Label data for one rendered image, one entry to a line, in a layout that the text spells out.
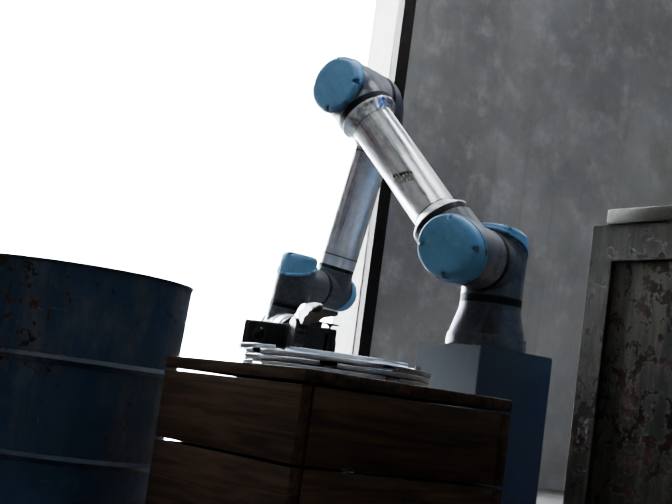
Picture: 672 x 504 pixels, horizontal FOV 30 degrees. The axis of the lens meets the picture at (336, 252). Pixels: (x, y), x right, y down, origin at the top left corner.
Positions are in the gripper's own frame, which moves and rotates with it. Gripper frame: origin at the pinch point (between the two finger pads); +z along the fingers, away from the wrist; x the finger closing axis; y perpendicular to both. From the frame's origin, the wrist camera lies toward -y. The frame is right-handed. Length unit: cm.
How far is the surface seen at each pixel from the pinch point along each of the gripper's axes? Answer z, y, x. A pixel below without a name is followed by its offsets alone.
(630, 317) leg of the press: 51, 31, -13
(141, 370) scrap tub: -0.1, -28.2, 8.9
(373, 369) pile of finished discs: 38.4, -0.9, 0.7
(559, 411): -494, 304, 41
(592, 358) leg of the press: 47, 29, -6
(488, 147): -483, 225, -109
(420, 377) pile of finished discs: 34.6, 7.8, 1.1
